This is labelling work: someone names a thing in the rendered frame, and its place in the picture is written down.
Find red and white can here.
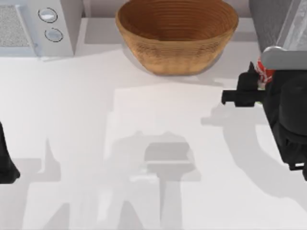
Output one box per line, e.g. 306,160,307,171
255,57,274,90

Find pale grey rounded box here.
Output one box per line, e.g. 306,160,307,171
260,46,307,71

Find grey cabinet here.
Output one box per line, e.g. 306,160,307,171
248,0,307,54

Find brown woven basket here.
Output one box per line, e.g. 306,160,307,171
115,0,239,76

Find pale microwave oven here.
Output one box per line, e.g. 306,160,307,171
0,0,84,59

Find small white microwave knob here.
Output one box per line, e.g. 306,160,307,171
44,27,64,43

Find large white microwave knob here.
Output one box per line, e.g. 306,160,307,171
37,7,59,23

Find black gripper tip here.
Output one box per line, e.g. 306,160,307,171
0,121,21,185

